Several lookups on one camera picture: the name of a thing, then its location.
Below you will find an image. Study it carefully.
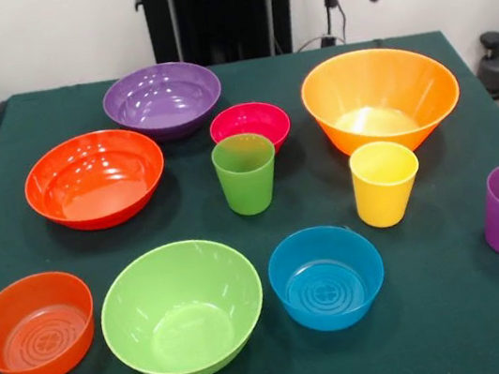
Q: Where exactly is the large orange bowl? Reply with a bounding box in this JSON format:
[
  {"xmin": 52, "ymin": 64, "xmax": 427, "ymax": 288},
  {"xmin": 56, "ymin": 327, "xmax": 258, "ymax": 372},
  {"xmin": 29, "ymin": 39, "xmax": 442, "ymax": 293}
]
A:
[{"xmin": 295, "ymin": 36, "xmax": 469, "ymax": 169}]

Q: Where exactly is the pink bowl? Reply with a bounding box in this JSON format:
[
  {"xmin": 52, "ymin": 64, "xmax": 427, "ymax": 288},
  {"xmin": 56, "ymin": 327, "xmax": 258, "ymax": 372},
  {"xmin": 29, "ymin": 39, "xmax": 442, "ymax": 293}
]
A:
[{"xmin": 206, "ymin": 96, "xmax": 295, "ymax": 163}]

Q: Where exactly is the yellow cup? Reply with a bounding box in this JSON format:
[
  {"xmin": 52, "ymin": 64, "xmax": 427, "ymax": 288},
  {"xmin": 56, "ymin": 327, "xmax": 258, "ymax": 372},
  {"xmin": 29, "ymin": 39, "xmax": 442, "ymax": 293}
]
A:
[{"xmin": 346, "ymin": 135, "xmax": 429, "ymax": 232}]

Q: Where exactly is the green cup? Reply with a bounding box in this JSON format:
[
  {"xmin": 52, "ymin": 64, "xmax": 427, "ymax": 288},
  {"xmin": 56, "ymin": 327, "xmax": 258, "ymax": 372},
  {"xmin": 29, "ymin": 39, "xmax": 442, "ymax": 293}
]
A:
[{"xmin": 208, "ymin": 128, "xmax": 285, "ymax": 221}]

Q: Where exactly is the purple bowl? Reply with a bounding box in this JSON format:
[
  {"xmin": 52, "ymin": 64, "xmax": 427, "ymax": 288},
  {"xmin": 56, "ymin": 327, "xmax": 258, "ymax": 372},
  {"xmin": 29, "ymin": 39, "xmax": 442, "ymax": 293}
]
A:
[{"xmin": 98, "ymin": 53, "xmax": 230, "ymax": 152}]

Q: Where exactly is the dark green table cloth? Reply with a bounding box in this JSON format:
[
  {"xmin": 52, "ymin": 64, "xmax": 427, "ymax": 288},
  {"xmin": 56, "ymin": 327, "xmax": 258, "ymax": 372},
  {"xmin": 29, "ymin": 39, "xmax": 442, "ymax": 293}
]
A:
[{"xmin": 0, "ymin": 17, "xmax": 499, "ymax": 374}]

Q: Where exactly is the blue bowl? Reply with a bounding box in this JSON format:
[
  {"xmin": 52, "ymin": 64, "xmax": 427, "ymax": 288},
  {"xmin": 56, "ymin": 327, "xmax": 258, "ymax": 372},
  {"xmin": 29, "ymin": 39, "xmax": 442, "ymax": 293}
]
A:
[{"xmin": 262, "ymin": 217, "xmax": 393, "ymax": 341}]

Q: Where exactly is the wide red bowl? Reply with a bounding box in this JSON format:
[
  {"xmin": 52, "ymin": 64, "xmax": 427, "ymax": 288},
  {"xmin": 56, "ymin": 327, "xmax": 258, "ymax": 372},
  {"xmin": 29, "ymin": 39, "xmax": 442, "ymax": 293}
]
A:
[{"xmin": 17, "ymin": 121, "xmax": 174, "ymax": 241}]

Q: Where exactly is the green bowl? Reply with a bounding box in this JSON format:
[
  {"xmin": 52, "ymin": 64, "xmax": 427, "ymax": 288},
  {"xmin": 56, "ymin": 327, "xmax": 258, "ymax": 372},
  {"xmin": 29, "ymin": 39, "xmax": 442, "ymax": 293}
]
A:
[{"xmin": 89, "ymin": 229, "xmax": 276, "ymax": 374}]

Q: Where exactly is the small orange bowl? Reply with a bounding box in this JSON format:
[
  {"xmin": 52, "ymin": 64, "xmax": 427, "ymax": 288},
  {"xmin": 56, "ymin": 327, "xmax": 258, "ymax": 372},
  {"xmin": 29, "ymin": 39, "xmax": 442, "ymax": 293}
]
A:
[{"xmin": 0, "ymin": 265, "xmax": 105, "ymax": 374}]

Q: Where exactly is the black hanging cable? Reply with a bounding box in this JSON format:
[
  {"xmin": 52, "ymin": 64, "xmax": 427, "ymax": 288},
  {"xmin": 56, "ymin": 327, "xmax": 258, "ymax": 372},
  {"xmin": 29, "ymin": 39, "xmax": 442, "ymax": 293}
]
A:
[{"xmin": 335, "ymin": 3, "xmax": 351, "ymax": 44}]

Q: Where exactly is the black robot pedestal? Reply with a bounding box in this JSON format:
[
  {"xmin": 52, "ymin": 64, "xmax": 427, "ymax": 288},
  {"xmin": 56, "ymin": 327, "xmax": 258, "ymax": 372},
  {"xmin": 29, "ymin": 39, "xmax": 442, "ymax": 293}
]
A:
[{"xmin": 133, "ymin": 0, "xmax": 309, "ymax": 76}]

